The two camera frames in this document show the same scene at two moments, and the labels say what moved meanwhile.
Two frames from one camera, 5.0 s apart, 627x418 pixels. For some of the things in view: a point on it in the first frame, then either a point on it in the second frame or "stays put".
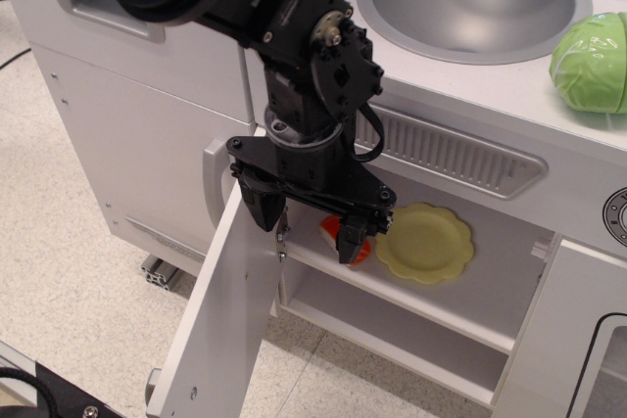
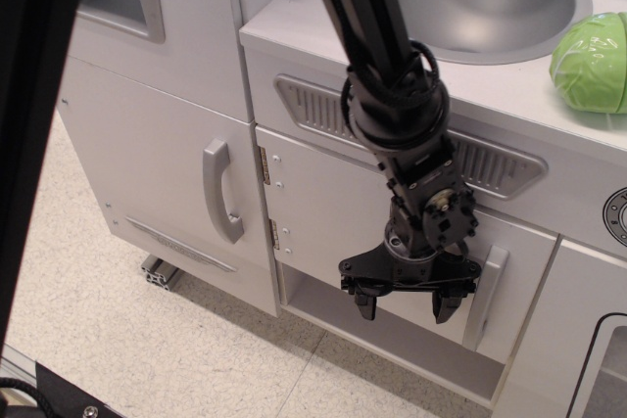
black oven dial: [614, 215] stays put
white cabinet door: [216, 359] -> [323, 208]
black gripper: [323, 175] -> [391, 264]
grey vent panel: [475, 162] stays put
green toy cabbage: [588, 62] stays put
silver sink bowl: [474, 6] stays put
